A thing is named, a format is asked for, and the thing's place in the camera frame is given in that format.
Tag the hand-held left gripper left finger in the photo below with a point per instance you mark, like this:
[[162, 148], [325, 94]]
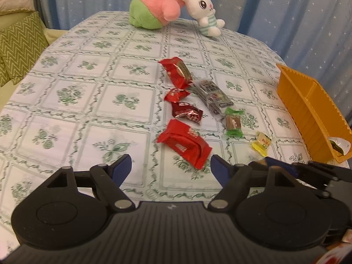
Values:
[[122, 167]]

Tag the white and green packet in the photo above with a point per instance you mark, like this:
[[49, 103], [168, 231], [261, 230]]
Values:
[[341, 144]]

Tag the orange plastic tray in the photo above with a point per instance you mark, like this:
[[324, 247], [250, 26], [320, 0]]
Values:
[[302, 107]]

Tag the pink and green star plush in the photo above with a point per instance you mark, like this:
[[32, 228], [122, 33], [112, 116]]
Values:
[[154, 2]]

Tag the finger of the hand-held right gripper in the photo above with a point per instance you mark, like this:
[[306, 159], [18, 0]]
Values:
[[286, 167], [316, 172]]

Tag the green-wrapped brown candy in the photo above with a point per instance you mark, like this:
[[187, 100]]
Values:
[[233, 122]]

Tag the white bunny plush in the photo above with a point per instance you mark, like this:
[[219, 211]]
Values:
[[200, 5]]

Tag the clear packet with dark bars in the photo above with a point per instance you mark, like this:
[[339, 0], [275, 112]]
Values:
[[211, 96]]

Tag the dark red candy packet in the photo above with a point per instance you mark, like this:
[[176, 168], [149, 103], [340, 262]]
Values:
[[185, 111]]

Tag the large red pictured packet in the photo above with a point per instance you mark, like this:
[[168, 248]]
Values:
[[173, 71]]

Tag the yellow candy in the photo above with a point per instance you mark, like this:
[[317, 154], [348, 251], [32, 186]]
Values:
[[261, 143]]

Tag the green zigzag pillow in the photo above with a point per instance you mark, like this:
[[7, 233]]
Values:
[[19, 44]]

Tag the small bright red candy packet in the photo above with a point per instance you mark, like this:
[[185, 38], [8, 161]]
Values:
[[177, 95]]

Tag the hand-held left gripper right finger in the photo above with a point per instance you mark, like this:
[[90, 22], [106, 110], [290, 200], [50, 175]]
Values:
[[220, 170]]

